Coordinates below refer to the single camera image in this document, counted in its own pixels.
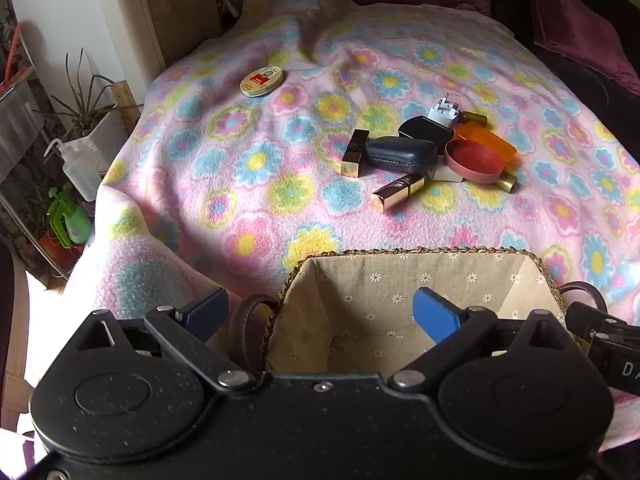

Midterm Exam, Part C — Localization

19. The woven basket with fabric lining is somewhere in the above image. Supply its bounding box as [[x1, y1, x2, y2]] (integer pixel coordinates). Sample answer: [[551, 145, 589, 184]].
[[229, 247, 608, 376]]

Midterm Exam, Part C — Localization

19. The red stick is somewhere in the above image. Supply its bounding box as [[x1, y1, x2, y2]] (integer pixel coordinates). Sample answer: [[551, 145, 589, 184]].
[[0, 22, 37, 95]]

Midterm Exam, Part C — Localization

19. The dark blue glasses case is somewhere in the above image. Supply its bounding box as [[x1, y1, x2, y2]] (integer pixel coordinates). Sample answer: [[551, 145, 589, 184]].
[[365, 136, 439, 175]]

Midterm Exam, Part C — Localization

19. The green spiky plant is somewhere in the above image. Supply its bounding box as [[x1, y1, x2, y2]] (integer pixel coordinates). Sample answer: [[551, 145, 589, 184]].
[[32, 49, 146, 138]]

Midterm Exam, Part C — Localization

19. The orange translucent box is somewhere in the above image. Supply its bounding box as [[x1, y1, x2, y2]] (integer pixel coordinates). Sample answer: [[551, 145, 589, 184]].
[[452, 125, 517, 165]]

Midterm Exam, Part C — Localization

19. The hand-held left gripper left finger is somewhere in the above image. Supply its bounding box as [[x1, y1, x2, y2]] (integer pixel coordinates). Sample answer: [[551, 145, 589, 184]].
[[65, 287, 256, 391]]

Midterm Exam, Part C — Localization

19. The red round lid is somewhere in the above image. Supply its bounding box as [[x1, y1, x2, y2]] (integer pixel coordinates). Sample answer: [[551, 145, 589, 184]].
[[444, 139, 506, 183]]

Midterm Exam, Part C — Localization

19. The white plug adapter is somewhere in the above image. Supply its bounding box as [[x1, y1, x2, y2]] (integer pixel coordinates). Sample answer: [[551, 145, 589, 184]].
[[430, 97, 461, 128]]

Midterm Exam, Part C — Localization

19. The round cream tin red label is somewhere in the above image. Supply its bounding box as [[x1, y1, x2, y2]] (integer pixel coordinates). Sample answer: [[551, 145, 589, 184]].
[[239, 67, 286, 98]]

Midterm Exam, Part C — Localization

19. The pink floral fleece blanket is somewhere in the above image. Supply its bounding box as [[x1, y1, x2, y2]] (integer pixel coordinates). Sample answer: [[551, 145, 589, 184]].
[[65, 0, 640, 456]]

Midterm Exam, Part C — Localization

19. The clear plastic bin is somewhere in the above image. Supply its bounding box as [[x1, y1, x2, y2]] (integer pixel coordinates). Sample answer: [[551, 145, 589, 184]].
[[0, 79, 47, 182]]

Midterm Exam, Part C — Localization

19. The orange flower pot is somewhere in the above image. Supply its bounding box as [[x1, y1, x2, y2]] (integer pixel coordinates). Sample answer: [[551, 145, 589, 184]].
[[39, 230, 83, 267]]

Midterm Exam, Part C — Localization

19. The white squeeze bottle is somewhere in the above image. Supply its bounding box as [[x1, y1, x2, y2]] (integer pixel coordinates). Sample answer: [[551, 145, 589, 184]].
[[44, 137, 104, 202]]

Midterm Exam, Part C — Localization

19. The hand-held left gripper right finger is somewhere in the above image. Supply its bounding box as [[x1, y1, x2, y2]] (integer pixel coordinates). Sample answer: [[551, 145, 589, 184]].
[[390, 287, 587, 391]]

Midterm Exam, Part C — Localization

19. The small maroon pillow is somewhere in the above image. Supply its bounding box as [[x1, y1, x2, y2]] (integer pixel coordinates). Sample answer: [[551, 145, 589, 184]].
[[525, 0, 640, 97]]

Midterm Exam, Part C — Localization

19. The beige board panel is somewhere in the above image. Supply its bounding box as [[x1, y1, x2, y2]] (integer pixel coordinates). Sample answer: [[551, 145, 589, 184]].
[[136, 0, 223, 63]]

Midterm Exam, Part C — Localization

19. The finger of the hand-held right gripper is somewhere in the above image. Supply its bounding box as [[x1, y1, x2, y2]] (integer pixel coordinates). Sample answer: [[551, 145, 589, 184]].
[[566, 302, 630, 343]]

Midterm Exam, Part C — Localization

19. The black and gold lipstick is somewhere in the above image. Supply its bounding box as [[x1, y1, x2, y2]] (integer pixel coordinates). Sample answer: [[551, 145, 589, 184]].
[[341, 129, 371, 178]]

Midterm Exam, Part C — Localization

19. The white planter box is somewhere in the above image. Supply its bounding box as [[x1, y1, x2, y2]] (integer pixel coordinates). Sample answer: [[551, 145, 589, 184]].
[[75, 105, 132, 173]]

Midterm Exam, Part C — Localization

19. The gold and brown lipstick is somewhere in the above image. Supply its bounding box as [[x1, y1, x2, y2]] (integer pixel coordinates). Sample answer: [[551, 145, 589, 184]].
[[371, 173, 426, 213]]

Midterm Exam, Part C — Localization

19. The green spray bottle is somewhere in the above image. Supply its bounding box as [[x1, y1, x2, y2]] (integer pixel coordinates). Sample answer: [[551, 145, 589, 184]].
[[46, 184, 94, 249]]

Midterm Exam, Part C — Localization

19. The black square compact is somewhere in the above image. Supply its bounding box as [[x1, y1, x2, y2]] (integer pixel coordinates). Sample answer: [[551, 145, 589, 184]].
[[398, 115, 455, 143]]

